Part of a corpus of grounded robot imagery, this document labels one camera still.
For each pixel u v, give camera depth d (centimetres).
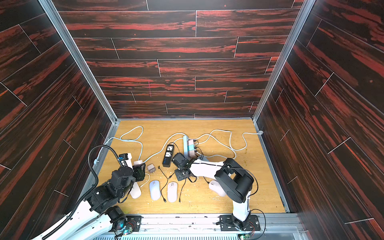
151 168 91
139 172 65
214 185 84
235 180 48
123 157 64
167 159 94
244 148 102
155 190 83
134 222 73
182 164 71
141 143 105
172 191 83
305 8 66
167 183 87
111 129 120
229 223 72
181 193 82
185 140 102
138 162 73
